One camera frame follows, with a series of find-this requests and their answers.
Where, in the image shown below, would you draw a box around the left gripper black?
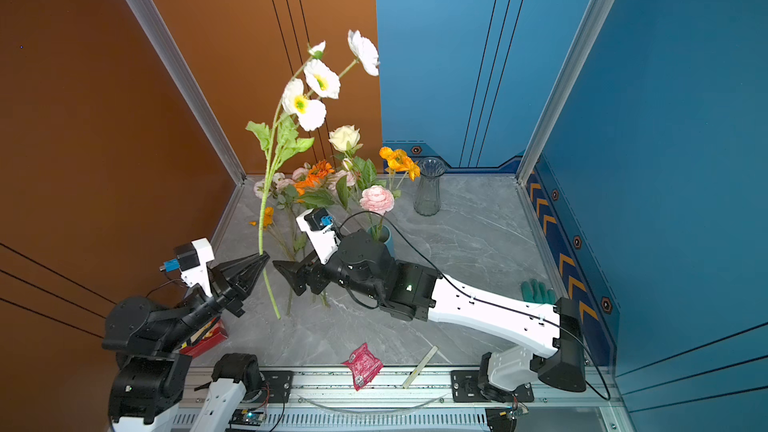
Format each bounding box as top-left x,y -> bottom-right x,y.
163,253 -> 269,357

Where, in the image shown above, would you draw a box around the teal ceramic vase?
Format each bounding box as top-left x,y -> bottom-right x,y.
368,225 -> 396,258

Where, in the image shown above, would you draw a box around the orange gerbera daisy stem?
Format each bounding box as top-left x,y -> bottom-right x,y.
294,160 -> 335,209

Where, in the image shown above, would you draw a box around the pink ranunculus stem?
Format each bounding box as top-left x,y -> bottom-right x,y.
336,178 -> 401,227

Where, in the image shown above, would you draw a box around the cream white rose stem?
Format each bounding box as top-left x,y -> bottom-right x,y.
327,125 -> 378,192

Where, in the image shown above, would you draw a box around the clear glass vase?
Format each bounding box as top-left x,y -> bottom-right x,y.
414,157 -> 447,216

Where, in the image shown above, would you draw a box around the white pink peony stem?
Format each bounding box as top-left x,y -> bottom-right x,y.
244,28 -> 382,320

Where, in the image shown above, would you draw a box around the yellow orange poppy stem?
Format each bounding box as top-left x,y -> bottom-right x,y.
379,147 -> 421,193

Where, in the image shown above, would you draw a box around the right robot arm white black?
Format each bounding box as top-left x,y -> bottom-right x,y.
274,229 -> 587,401

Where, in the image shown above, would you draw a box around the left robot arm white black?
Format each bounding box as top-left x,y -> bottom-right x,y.
102,253 -> 270,431

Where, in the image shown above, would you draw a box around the red white bandage box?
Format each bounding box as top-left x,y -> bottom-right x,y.
179,318 -> 228,357

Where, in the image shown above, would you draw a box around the pink rose spray stem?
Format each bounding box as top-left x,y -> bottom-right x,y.
253,172 -> 307,245

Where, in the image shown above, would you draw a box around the pink snack packet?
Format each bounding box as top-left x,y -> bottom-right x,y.
343,343 -> 383,391

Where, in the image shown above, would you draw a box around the left green circuit board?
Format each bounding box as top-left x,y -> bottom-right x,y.
226,408 -> 268,431

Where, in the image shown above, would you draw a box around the pale wooden stick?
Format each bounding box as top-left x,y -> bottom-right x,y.
402,346 -> 439,389

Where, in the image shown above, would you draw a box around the green rubber glove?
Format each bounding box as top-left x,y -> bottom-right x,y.
520,279 -> 557,305

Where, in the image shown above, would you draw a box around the right circuit board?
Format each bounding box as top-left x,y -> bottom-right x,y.
485,403 -> 530,432

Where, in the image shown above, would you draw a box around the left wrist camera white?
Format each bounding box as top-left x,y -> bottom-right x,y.
159,238 -> 215,297

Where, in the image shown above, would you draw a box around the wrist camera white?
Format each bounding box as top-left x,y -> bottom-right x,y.
159,238 -> 215,297
296,208 -> 341,264

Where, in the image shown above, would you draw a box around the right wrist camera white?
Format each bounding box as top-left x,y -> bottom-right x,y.
296,208 -> 341,264

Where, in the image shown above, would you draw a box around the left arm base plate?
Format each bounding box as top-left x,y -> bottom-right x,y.
254,370 -> 294,405

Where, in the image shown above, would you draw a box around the aluminium front rail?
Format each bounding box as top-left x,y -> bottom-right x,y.
149,365 -> 637,432

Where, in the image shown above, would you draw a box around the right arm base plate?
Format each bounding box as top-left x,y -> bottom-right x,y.
450,369 -> 535,404

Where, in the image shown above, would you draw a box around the left aluminium corner post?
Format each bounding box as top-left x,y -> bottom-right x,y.
125,0 -> 247,186

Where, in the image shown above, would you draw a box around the aluminium corner post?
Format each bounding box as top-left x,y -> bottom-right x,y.
516,0 -> 615,187
125,0 -> 247,186

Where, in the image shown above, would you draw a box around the right aluminium corner post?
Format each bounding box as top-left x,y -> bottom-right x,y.
516,0 -> 615,187

